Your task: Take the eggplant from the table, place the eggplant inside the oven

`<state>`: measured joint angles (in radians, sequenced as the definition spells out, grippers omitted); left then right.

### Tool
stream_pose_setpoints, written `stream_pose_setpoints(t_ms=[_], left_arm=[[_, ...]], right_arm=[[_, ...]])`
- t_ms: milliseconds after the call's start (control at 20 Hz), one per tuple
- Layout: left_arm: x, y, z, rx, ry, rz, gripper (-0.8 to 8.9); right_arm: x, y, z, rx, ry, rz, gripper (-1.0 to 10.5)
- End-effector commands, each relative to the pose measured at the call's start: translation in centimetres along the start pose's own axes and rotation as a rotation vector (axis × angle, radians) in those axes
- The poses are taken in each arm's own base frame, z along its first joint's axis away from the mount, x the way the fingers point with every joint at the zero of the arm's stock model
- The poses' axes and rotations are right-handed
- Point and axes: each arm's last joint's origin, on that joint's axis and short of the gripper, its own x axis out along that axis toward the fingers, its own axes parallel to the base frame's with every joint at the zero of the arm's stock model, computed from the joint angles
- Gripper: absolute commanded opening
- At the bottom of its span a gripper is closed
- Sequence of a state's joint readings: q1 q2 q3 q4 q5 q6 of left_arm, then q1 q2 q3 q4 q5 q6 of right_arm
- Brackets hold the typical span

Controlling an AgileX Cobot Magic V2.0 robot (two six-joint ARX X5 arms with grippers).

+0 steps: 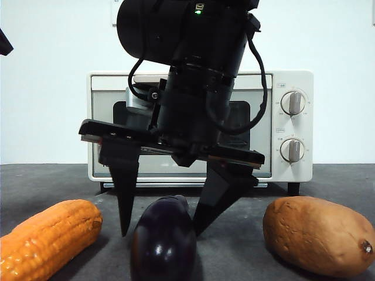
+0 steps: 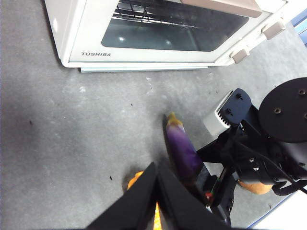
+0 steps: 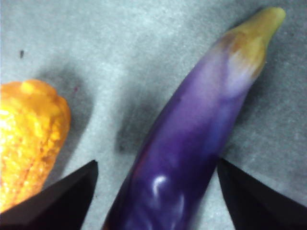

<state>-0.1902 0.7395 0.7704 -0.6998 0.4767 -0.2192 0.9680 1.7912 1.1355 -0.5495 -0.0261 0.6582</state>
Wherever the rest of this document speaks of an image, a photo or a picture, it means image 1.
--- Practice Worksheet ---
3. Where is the cream glass oven door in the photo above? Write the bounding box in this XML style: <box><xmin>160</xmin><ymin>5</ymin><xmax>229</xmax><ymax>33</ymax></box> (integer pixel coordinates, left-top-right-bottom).
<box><xmin>90</xmin><ymin>74</ymin><xmax>273</xmax><ymax>179</ymax></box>

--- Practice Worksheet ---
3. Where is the beige oven door handle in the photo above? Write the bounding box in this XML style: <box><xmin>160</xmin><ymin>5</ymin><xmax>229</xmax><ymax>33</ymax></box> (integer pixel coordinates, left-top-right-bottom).
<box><xmin>133</xmin><ymin>74</ymin><xmax>170</xmax><ymax>85</ymax></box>

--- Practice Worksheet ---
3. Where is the dark purple eggplant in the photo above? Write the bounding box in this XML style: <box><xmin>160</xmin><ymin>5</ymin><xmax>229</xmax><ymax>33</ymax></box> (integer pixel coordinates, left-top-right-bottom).
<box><xmin>130</xmin><ymin>194</ymin><xmax>197</xmax><ymax>281</ymax></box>

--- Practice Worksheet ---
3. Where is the cream Toshiba toaster oven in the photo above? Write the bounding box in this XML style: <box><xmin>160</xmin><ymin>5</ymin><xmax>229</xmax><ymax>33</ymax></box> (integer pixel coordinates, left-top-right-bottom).
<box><xmin>87</xmin><ymin>69</ymin><xmax>313</xmax><ymax>196</ymax></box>

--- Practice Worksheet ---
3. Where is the beige timer knob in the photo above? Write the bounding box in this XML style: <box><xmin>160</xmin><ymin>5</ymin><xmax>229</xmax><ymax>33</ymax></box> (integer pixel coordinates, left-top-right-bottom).
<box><xmin>279</xmin><ymin>139</ymin><xmax>305</xmax><ymax>163</ymax></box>

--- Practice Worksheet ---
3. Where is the orange corn cob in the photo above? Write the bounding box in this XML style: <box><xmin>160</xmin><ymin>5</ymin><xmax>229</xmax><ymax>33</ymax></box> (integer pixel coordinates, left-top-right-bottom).
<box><xmin>0</xmin><ymin>199</ymin><xmax>104</xmax><ymax>281</ymax></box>

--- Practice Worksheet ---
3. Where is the brown sweet potato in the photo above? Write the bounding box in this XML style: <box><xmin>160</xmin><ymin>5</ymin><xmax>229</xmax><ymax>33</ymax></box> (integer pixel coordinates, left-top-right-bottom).
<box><xmin>262</xmin><ymin>196</ymin><xmax>375</xmax><ymax>278</ymax></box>

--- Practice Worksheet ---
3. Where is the beige temperature knob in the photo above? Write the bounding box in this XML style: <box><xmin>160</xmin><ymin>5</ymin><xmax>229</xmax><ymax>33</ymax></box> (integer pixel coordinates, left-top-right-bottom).
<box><xmin>280</xmin><ymin>90</ymin><xmax>306</xmax><ymax>116</ymax></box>

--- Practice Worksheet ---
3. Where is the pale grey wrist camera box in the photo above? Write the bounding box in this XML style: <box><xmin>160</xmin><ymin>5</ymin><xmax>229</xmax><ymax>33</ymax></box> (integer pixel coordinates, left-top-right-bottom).
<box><xmin>125</xmin><ymin>87</ymin><xmax>161</xmax><ymax>114</ymax></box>

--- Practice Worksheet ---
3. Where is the short black camera cable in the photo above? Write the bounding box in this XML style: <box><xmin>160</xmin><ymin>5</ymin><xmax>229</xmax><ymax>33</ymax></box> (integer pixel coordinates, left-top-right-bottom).
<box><xmin>128</xmin><ymin>57</ymin><xmax>159</xmax><ymax>102</ymax></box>

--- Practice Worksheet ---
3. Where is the white wall socket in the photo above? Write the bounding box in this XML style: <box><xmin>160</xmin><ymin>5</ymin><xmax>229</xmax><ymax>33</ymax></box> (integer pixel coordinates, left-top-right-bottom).
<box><xmin>111</xmin><ymin>0</ymin><xmax>121</xmax><ymax>28</ymax></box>

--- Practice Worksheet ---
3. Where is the long black arm cable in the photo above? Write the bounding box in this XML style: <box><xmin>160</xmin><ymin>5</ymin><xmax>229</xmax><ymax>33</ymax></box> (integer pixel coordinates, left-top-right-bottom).
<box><xmin>204</xmin><ymin>11</ymin><xmax>269</xmax><ymax>136</ymax></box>

